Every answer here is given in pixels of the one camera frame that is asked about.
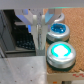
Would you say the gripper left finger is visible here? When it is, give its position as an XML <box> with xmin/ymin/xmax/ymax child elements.
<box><xmin>21</xmin><ymin>8</ymin><xmax>42</xmax><ymax>56</ymax></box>

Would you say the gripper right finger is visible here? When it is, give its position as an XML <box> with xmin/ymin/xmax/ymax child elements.
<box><xmin>39</xmin><ymin>8</ymin><xmax>56</xmax><ymax>56</ymax></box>

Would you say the blue button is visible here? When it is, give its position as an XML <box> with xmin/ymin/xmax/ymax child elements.
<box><xmin>46</xmin><ymin>22</ymin><xmax>71</xmax><ymax>43</ymax></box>

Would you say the green button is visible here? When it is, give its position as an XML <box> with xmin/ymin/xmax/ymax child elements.
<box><xmin>45</xmin><ymin>41</ymin><xmax>73</xmax><ymax>67</ymax></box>

